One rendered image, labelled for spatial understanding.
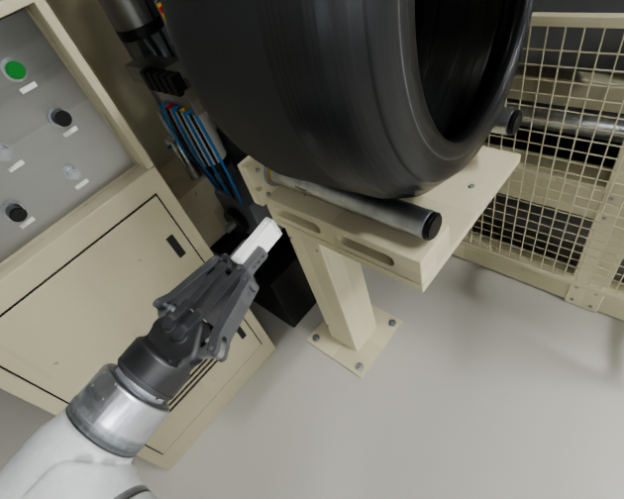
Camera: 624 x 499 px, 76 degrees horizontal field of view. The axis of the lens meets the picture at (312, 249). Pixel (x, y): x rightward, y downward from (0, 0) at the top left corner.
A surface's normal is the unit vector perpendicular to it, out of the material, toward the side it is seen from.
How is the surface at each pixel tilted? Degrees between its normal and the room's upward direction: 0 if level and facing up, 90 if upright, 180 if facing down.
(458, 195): 0
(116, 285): 90
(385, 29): 86
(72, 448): 32
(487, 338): 0
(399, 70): 88
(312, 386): 0
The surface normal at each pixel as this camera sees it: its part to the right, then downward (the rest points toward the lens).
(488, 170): -0.25, -0.65
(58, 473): 0.15, -0.48
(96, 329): 0.73, 0.36
